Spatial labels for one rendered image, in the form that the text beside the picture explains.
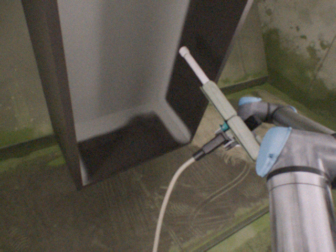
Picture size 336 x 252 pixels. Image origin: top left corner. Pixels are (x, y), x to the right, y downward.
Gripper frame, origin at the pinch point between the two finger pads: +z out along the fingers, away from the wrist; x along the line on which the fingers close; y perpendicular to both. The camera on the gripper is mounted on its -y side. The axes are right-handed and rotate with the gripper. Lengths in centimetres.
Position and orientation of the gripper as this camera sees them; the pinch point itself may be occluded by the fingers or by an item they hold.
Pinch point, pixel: (229, 130)
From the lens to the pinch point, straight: 84.7
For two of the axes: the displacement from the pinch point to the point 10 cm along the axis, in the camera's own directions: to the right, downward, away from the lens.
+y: -7.3, 5.8, 3.5
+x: -4.8, -8.1, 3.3
